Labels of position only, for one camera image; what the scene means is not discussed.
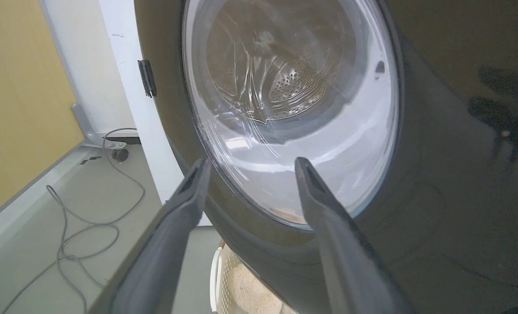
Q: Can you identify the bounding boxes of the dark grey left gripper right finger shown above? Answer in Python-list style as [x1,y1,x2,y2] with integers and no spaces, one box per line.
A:
[295,157,415,314]

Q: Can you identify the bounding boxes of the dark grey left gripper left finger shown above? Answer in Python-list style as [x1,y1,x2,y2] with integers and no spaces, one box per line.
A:
[89,157,212,314]

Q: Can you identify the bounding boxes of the dark round washing machine door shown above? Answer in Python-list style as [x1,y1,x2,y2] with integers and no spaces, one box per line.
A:
[133,0,518,314]

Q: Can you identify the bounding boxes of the white washing machine body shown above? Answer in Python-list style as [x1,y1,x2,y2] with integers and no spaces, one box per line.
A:
[98,0,212,227]

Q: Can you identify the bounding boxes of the black door hinge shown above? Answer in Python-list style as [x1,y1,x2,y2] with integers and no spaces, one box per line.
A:
[137,59,157,98]

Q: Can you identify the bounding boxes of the white laundry basket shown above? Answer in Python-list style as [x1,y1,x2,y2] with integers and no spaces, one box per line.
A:
[209,243,298,314]

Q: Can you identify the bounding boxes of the cream fluffy plush toy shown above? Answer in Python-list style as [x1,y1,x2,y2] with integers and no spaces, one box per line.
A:
[232,263,298,314]

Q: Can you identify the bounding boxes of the grey cable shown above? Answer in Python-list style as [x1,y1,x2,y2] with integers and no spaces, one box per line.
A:
[1,128,146,314]

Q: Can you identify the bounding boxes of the grey metal leg bracket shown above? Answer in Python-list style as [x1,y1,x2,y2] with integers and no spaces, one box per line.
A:
[71,102,127,150]

